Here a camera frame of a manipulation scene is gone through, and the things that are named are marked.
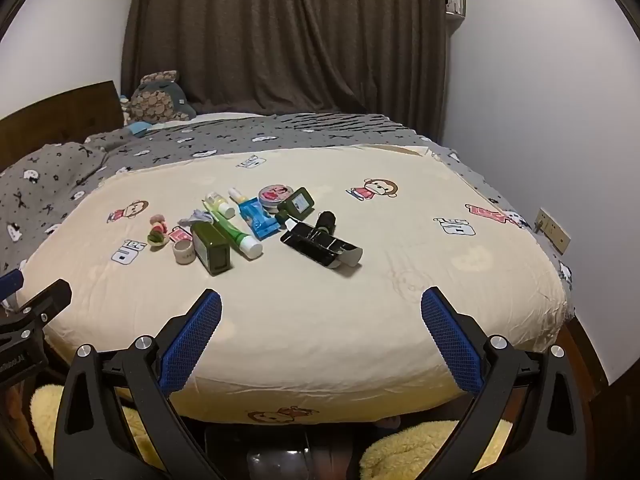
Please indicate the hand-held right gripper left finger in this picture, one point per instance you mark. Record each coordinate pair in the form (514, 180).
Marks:
(192, 342)

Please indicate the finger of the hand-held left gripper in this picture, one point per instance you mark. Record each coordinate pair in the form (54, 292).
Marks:
(52, 300)
(11, 287)

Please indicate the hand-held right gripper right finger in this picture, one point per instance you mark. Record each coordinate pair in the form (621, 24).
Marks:
(450, 342)

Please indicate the blue plastic packet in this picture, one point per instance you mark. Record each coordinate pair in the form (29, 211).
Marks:
(257, 220)

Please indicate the yellow bottle with white cap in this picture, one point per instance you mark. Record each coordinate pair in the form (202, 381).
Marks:
(220, 204)

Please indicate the trash bin with plastic liner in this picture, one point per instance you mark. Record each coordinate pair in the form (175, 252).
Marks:
(280, 460)

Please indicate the small white jar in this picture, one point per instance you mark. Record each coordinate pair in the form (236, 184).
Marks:
(183, 253)

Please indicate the olive green bottle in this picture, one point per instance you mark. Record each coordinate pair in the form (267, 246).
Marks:
(212, 250)

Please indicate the cream cartoon printed blanket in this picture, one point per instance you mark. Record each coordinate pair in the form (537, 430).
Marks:
(350, 335)

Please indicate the small pink packet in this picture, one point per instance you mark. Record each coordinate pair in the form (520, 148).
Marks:
(179, 235)

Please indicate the green and pink toy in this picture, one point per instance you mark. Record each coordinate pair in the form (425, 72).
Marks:
(157, 235)

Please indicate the green tube with white cap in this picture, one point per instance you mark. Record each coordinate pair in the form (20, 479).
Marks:
(232, 234)

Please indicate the person's right yellow fleece leg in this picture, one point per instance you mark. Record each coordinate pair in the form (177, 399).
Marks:
(400, 455)

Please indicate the crumpled grey wrapper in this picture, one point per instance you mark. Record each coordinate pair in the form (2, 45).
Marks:
(196, 217)

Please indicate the white tube with yellow cap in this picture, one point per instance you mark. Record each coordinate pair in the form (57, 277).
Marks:
(235, 194)

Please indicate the glossy black box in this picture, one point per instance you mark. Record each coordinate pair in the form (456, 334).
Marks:
(320, 250)

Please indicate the round pink tin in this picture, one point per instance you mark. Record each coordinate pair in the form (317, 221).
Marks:
(274, 194)

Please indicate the small black bottle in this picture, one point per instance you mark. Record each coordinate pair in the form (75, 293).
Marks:
(325, 221)

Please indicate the dark wooden headboard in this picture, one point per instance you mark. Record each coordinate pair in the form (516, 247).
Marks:
(60, 120)

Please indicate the dark green labelled bottle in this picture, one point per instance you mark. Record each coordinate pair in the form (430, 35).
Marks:
(299, 204)

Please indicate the brown curtain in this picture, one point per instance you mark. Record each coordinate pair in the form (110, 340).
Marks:
(280, 35)

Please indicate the wooden bed frame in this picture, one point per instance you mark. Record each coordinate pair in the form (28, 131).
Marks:
(582, 375)

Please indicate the beige wall outlet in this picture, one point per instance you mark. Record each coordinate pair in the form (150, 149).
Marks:
(552, 230)

